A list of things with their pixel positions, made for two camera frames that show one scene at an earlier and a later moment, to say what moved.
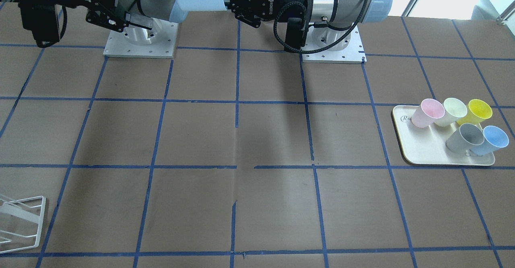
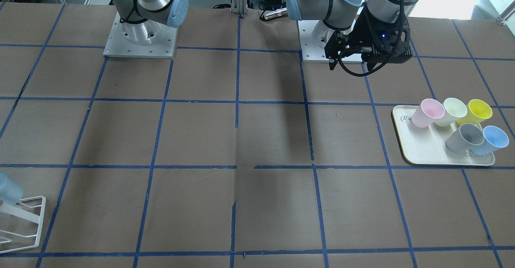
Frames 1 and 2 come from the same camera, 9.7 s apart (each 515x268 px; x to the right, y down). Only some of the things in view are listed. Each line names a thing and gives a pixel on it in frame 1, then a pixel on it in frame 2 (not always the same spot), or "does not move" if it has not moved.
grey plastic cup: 468,136 does not move
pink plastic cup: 429,110 does not move
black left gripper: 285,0 -> 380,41
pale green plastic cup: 454,108 does not move
